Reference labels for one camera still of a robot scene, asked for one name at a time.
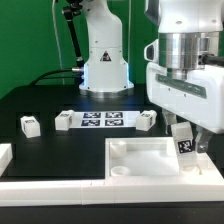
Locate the white U-shaped obstacle fence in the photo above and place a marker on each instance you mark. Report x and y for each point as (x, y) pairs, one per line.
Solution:
(110, 190)

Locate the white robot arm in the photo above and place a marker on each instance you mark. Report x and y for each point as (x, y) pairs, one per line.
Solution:
(175, 44)

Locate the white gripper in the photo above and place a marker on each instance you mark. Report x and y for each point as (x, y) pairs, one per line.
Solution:
(199, 99)

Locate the white square table top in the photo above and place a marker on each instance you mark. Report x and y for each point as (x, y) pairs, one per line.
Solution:
(153, 156)

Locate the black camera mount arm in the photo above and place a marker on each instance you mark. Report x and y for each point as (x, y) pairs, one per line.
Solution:
(72, 10)

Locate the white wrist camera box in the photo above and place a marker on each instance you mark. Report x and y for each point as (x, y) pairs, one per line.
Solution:
(151, 52)

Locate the white fiducial marker sheet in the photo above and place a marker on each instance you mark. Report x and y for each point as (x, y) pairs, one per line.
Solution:
(105, 119)

